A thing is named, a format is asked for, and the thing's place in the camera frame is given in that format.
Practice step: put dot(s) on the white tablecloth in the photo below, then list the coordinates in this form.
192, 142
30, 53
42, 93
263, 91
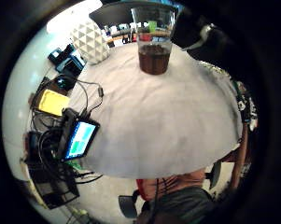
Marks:
158, 124

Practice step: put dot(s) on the the person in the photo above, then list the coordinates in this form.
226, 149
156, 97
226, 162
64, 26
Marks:
180, 199

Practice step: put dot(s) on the white marker cube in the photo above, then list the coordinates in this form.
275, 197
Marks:
250, 112

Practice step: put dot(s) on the yellow notepad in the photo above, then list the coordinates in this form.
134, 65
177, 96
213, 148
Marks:
53, 102

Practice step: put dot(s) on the clear plastic cup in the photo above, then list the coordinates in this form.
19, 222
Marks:
154, 34

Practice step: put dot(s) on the small black screen device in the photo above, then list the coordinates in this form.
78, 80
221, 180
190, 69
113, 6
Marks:
81, 140

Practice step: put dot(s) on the black and blue case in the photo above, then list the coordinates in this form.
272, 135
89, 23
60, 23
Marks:
72, 62

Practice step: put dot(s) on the dark brown drink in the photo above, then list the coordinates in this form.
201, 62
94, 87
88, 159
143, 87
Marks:
154, 60

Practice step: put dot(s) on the black mesh basket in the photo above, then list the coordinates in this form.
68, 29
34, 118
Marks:
53, 188

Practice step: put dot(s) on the white geometric faceted vase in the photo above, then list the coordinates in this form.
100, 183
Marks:
90, 40

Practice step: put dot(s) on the small black electronic box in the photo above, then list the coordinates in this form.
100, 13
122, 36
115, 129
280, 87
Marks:
57, 55

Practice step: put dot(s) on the black office chair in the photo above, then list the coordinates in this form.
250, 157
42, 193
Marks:
127, 205

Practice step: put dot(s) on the round black device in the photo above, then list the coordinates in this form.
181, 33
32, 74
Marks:
64, 82

